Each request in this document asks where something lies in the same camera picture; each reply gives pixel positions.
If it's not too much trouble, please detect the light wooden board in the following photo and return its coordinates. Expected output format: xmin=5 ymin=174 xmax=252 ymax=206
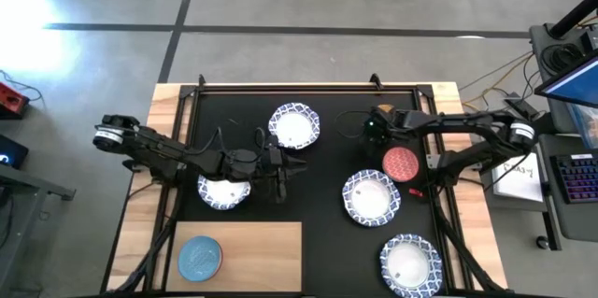
xmin=166 ymin=220 xmax=304 ymax=293

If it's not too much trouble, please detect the blue plastic package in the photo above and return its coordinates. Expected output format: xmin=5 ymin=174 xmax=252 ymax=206
xmin=566 ymin=103 xmax=598 ymax=150

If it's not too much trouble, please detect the grey equipment cart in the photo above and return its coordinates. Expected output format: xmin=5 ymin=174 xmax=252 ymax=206
xmin=529 ymin=21 xmax=598 ymax=251

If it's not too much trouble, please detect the blue round coaster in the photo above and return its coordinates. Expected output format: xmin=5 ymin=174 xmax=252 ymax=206
xmin=177 ymin=234 xmax=224 ymax=283

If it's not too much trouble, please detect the white paper sign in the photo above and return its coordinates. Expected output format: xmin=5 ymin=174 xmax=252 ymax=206
xmin=491 ymin=150 xmax=543 ymax=204

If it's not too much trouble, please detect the dark metal stand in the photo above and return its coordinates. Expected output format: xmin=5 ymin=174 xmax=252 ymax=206
xmin=0 ymin=162 xmax=77 ymax=285

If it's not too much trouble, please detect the black aluminium table frame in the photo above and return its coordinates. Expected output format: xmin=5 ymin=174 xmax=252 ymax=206
xmin=100 ymin=72 xmax=508 ymax=298

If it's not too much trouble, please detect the black table mat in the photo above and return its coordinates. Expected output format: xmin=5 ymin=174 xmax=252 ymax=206
xmin=179 ymin=91 xmax=446 ymax=295

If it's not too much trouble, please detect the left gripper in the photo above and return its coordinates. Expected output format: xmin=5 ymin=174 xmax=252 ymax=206
xmin=254 ymin=146 xmax=308 ymax=205

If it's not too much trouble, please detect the red zigzag small bowl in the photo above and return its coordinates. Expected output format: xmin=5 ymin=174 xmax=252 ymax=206
xmin=381 ymin=146 xmax=420 ymax=184

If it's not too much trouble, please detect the black pole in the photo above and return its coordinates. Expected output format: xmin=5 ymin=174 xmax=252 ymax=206
xmin=548 ymin=0 xmax=598 ymax=40

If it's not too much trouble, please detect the red device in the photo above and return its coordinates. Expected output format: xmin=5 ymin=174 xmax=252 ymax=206
xmin=0 ymin=81 xmax=31 ymax=120

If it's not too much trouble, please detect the monitor with blue screen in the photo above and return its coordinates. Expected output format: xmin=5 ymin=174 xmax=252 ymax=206
xmin=534 ymin=49 xmax=598 ymax=110

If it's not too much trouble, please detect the black backlit keyboard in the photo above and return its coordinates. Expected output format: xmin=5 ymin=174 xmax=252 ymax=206
xmin=549 ymin=151 xmax=598 ymax=205

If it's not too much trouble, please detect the coiled black cable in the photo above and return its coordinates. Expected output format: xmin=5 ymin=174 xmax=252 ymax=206
xmin=540 ymin=41 xmax=586 ymax=74

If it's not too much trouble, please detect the black power strip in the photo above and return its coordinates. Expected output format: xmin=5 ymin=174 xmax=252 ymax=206
xmin=503 ymin=93 xmax=539 ymax=121

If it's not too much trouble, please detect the blue white patterned paper bowl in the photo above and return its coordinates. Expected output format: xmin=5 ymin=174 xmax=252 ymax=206
xmin=378 ymin=234 xmax=444 ymax=298
xmin=196 ymin=174 xmax=252 ymax=212
xmin=267 ymin=101 xmax=322 ymax=151
xmin=341 ymin=168 xmax=402 ymax=228

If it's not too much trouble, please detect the black device with blue light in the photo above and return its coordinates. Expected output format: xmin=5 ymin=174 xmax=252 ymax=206
xmin=0 ymin=134 xmax=30 ymax=171

